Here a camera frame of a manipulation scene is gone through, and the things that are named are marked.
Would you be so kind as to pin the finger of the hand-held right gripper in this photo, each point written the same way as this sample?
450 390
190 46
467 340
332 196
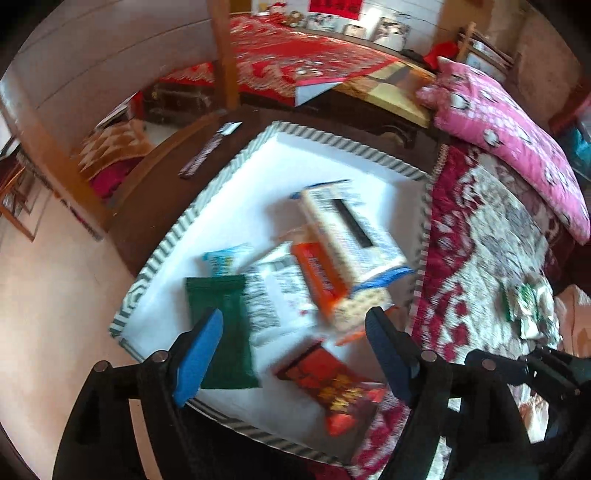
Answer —
549 369

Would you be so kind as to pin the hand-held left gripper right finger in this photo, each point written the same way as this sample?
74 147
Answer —
390 357

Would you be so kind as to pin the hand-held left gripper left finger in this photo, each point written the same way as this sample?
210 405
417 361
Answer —
198 355

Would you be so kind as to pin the dark green snack packet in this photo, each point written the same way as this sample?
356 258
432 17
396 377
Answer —
231 341

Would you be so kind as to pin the silver green snack packet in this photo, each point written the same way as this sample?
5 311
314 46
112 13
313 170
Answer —
542 323
524 297

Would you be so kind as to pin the red snack packet gold print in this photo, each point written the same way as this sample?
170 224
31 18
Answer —
332 387

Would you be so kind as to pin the light blue snack packet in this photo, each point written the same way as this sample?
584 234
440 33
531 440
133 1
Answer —
226 261

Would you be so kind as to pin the white printed snack packet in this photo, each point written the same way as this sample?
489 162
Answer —
277 295

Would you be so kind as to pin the orange snack packet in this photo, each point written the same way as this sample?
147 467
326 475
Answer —
318 272

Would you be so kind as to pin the white tissue box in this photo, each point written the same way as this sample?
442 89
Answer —
341 240

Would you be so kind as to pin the white box with striped rim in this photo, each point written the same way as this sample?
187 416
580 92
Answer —
323 161

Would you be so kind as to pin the pale pink garment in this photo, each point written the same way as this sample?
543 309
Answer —
577 318

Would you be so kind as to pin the floral fleece blanket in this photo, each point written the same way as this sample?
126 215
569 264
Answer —
475 258

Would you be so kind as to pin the black remote control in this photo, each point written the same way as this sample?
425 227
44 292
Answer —
203 157

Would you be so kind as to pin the brown checkered cushion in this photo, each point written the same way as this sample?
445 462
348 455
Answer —
115 147

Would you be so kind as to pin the pink patterned pillow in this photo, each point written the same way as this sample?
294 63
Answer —
503 124

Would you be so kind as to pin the yellow panelled cabinet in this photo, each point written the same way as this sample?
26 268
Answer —
397 97

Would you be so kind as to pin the small red cloth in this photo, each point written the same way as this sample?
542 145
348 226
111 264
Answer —
441 55

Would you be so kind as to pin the red patterned tablecloth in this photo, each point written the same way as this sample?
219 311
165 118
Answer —
277 55

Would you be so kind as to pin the wooden chair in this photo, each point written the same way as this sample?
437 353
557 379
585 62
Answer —
485 46

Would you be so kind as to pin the wooden frame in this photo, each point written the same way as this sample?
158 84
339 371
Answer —
21 203

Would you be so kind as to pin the wooden post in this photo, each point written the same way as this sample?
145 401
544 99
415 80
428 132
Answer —
224 55

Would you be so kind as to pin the picture frame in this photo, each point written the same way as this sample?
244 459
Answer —
354 31
392 32
323 22

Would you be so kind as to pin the red wall poster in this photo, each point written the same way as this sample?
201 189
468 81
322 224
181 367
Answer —
334 9

